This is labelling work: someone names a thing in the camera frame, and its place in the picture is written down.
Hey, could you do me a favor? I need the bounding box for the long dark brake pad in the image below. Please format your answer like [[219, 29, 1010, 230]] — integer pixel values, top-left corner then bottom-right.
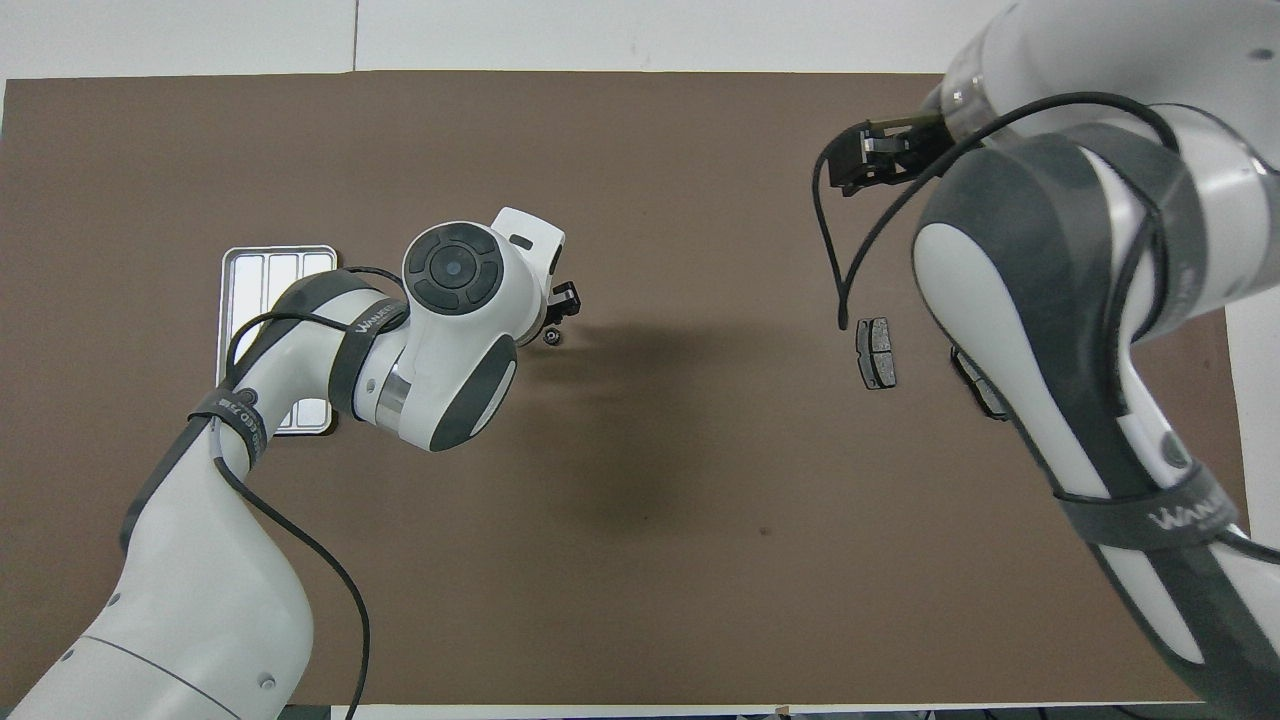
[[950, 345, 1006, 421]]

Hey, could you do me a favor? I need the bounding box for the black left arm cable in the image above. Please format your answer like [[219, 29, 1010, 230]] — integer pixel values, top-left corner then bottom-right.
[[213, 265, 409, 720]]

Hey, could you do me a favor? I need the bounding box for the silver metal tray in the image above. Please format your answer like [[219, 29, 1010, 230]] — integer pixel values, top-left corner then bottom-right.
[[218, 245, 339, 437]]

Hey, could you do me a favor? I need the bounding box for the brown table mat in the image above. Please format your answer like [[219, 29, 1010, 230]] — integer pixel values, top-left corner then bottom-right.
[[0, 70, 1273, 707]]

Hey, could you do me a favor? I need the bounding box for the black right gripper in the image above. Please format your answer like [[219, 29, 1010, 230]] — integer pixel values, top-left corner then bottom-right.
[[830, 125, 956, 198]]

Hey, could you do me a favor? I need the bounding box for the short dark brake pad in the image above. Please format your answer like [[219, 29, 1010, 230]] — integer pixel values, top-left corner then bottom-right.
[[855, 317, 898, 390]]

